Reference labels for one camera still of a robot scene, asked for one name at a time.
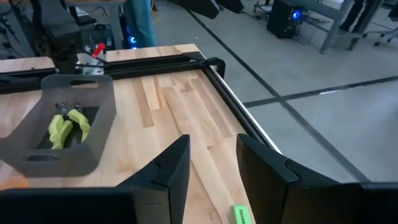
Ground grey metal desk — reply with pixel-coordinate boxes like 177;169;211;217
295;0;385;56

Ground yellow-handled wire cutters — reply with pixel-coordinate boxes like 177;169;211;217
67;102;92;142

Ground orange translucent plastic bin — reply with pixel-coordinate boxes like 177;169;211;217
0;174;29;191

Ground dark grey plastic bin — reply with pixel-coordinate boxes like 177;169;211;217
0;73;118;179

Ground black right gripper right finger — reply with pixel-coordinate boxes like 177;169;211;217
236;134;398;224

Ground black equipment box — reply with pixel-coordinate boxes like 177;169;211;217
77;23;116;52

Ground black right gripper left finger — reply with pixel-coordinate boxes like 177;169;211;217
0;134;191;224

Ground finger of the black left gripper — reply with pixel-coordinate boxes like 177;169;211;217
167;0;220;19
217;0;245;14

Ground black aluminium rig frame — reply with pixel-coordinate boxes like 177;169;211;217
0;51;282;155

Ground person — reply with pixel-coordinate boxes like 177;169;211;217
338;0;366;32
124;0;157;49

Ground office chair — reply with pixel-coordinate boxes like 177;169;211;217
362;0;398;47

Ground yellow-handled needle-nose pliers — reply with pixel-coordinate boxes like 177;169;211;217
48;101;75;150

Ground black computer tower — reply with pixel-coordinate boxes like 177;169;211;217
119;14;138;50
266;0;304;40

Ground silver clamp with red lever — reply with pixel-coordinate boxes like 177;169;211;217
81;42;107;76

